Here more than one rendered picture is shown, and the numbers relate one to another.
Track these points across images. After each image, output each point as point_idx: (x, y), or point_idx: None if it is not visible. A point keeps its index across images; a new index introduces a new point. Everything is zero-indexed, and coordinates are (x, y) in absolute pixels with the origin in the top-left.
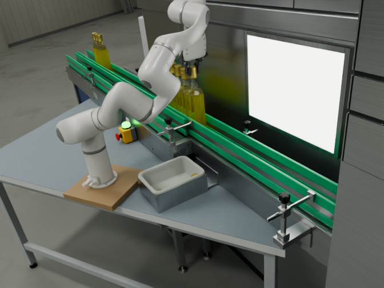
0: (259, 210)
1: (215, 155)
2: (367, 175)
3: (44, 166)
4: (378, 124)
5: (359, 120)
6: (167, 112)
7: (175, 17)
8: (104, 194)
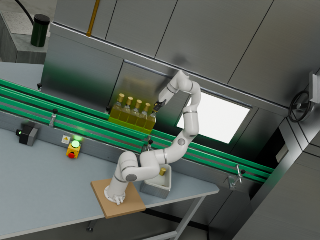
0: (199, 176)
1: None
2: (300, 165)
3: (45, 205)
4: (310, 154)
5: (305, 153)
6: (122, 131)
7: (186, 90)
8: (130, 203)
